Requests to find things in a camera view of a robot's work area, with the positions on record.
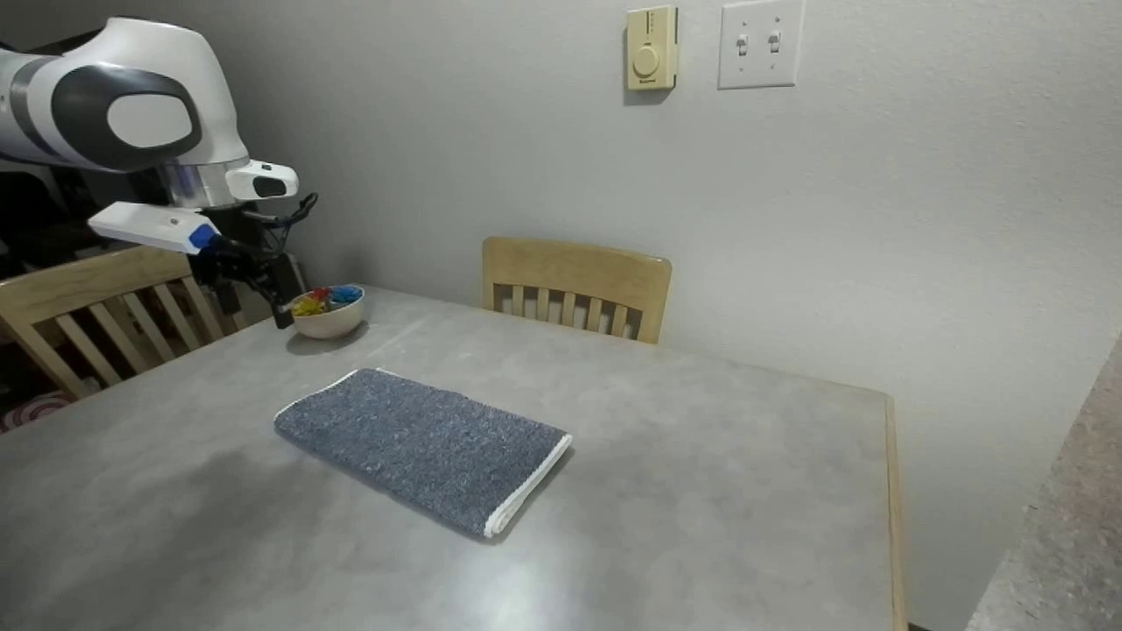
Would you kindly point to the blue decorative flower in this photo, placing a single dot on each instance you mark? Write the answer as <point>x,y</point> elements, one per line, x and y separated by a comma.
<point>345,294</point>

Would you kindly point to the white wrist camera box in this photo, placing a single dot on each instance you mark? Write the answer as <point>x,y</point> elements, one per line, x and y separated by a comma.
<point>145,224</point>

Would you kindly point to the beige ceramic bowl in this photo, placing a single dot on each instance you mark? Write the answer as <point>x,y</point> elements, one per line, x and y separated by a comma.
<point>339,323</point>

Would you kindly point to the yellow decorative flower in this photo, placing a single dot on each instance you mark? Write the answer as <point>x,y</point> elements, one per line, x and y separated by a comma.
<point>311,310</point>

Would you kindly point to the light wooden slat-back chair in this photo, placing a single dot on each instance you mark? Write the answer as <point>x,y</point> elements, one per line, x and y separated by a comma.
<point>91,293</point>
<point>581,279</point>

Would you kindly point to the white double switch plate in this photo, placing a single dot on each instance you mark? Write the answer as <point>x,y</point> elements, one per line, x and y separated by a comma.
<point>758,43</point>

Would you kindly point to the pink white floor mat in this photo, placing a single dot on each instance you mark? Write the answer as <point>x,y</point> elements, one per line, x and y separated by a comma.
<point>33,409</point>

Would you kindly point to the grey towel with white edge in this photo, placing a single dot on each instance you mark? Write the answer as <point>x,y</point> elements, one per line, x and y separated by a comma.
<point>422,450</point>

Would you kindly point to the speckled stone countertop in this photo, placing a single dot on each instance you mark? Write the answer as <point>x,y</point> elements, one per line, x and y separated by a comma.
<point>1063,526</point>

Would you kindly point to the red decorative flower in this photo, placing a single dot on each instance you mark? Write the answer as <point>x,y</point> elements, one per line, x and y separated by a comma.
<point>321,294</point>

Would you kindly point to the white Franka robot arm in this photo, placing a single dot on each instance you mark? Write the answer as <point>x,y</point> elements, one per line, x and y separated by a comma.
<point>117,105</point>

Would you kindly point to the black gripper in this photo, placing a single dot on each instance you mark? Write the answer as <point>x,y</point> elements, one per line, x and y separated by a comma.
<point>248,249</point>

